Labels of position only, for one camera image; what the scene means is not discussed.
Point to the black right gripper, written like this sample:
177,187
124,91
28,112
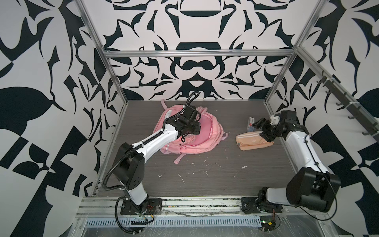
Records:
263,123

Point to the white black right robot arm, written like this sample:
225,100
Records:
313,187

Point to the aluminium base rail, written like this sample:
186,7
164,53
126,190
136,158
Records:
184,213

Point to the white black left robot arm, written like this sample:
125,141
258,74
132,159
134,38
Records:
128,169

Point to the black wall hook rail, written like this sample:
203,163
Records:
345,100

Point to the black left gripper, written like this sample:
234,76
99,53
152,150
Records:
198,125

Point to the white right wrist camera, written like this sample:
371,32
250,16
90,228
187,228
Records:
275,119

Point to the pink student backpack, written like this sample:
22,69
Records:
201,133

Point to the peach pencil pouch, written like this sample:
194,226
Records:
252,141

